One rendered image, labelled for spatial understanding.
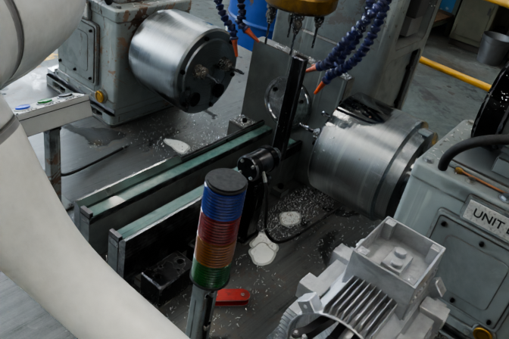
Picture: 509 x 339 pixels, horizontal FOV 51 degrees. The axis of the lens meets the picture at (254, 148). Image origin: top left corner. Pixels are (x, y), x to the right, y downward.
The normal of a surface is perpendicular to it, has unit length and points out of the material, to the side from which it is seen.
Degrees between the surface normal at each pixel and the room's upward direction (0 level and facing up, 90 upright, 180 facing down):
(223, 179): 0
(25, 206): 67
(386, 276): 90
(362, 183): 88
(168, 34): 40
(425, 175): 90
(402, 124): 13
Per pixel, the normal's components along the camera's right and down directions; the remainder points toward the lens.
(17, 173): 0.92, -0.07
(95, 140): 0.17, -0.84
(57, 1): 0.99, 0.03
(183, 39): -0.26, -0.44
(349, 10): -0.62, 0.32
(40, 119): 0.78, 0.11
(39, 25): 0.95, 0.22
